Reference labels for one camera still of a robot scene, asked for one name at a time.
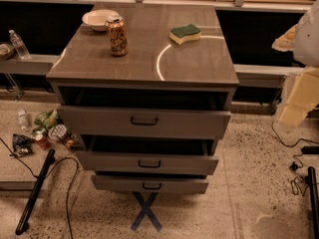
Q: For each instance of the middle grey drawer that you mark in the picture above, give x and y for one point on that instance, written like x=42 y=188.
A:
x=148 y=163

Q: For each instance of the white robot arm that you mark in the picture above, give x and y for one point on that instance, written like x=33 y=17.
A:
x=303 y=40

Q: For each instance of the white bowl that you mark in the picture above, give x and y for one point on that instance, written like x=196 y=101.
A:
x=96 y=19

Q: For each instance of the small plastic bottle on floor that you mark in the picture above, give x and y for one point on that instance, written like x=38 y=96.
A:
x=23 y=120

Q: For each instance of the white patterned cup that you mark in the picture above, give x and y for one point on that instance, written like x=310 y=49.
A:
x=57 y=132

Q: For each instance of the clear plastic water bottle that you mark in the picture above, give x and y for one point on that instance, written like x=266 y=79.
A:
x=19 y=45

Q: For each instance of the black post right floor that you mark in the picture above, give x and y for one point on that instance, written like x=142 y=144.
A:
x=312 y=182

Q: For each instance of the bottom grey drawer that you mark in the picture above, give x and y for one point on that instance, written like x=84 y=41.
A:
x=150 y=184

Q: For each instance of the top grey drawer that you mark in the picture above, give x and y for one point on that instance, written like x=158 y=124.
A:
x=144 y=122

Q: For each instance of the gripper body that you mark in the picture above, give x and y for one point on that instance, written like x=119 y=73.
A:
x=308 y=40

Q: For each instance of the grey drawer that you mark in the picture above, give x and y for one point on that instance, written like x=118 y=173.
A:
x=148 y=163
x=144 y=122
x=150 y=184

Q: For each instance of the green chip bag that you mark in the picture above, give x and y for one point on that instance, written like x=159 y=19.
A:
x=47 y=119

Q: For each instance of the grey drawer cabinet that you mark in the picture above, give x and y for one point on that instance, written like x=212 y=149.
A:
x=155 y=74

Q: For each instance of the orange soda can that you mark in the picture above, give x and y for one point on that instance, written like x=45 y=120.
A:
x=118 y=35

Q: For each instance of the dark snack bag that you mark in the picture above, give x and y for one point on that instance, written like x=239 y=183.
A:
x=21 y=144

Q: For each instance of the bowl on left ledge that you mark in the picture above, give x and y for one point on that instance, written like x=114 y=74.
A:
x=6 y=51

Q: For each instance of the black bar on floor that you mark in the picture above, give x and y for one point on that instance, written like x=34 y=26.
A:
x=23 y=222

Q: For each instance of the green yellow sponge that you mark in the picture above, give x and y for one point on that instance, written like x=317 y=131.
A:
x=184 y=34

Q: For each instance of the red can on floor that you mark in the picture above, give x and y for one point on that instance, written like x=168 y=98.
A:
x=42 y=141

